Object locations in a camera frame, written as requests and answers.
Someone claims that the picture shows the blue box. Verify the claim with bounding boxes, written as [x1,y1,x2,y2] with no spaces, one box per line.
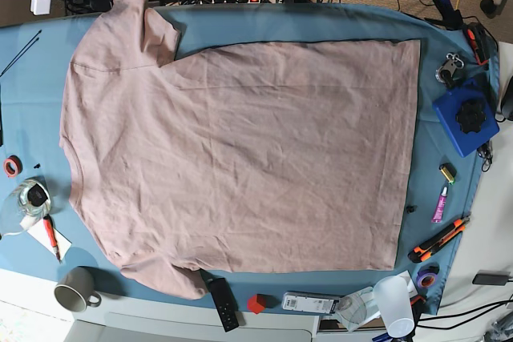
[432,76,499,158]

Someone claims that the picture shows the black knob on box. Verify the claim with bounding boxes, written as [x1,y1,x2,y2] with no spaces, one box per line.
[455,99,486,134]

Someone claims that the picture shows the red pen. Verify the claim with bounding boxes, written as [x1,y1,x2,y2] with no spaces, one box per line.
[42,215,62,263]

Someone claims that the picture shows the red cube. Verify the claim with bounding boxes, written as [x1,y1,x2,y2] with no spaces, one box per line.
[247,294,267,314]

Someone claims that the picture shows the grey ceramic mug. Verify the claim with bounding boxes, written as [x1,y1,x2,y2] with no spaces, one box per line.
[54,267,102,312]

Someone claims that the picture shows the dusty pink T-shirt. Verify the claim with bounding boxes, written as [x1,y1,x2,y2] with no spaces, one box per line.
[60,0,421,300]

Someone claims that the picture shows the orange black utility knife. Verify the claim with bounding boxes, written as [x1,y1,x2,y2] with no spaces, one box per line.
[408,216,470,264]

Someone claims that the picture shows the white paper note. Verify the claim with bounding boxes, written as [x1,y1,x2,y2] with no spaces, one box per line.
[27,218,71,262]

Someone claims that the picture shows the purple glue tube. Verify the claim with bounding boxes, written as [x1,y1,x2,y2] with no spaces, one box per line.
[431,186,448,223]

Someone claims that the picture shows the black remote control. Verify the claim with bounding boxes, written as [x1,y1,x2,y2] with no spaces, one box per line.
[208,278,240,332]

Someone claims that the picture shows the blue table cloth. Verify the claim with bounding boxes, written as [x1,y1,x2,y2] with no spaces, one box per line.
[1,4,483,303]

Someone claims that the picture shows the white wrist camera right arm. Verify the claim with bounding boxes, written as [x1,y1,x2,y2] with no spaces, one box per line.
[30,0,51,16]

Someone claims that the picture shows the metal clamp tool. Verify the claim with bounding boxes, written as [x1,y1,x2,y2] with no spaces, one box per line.
[435,53,465,90]

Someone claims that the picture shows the red tape roll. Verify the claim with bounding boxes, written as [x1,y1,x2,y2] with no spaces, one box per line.
[3,155,22,178]

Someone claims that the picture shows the purple tape roll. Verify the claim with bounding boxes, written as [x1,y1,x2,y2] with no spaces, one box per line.
[417,265,439,288]

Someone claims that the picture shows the white barcode device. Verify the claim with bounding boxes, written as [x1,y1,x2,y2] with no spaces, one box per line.
[281,292,341,314]

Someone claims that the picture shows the black cable ties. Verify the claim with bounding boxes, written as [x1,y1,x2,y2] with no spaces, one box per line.
[0,30,42,77]

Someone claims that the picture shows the orange black tool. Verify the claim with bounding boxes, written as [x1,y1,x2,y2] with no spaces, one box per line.
[464,22,490,66]

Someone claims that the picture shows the translucent plastic cup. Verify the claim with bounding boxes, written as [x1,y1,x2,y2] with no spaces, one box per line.
[373,276,414,339]

